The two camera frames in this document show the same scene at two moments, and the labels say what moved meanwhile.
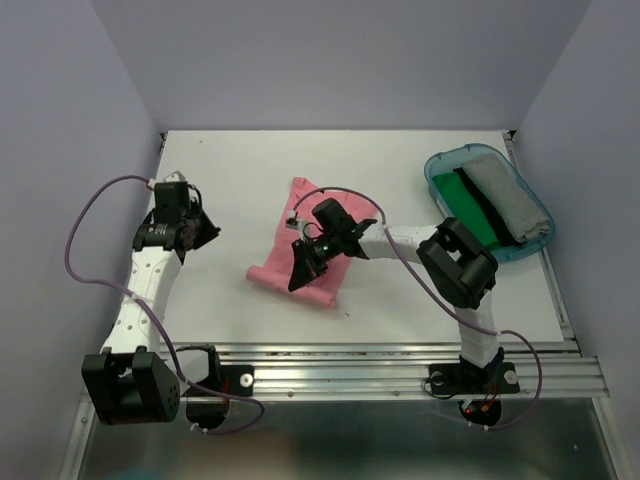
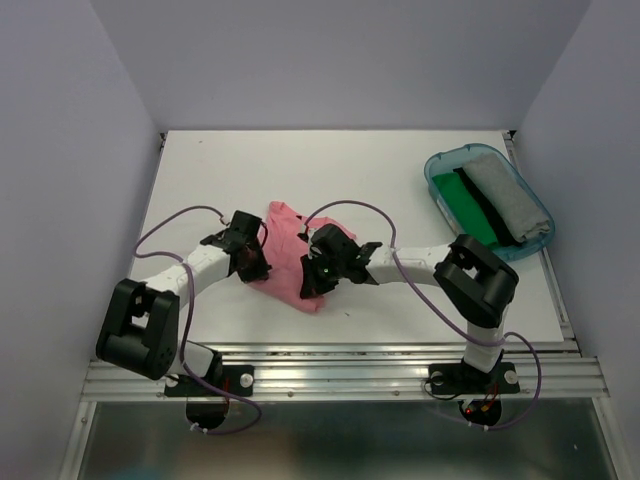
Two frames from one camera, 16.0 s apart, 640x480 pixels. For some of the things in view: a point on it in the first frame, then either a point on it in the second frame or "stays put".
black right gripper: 305,267 -> 312,286
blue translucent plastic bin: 481,187 stays put
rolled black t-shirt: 505,233 stays put
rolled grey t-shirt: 522,216 stays put
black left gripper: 210,230 -> 259,271
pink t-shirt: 324,285 -> 284,241
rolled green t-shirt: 462,206 stays put
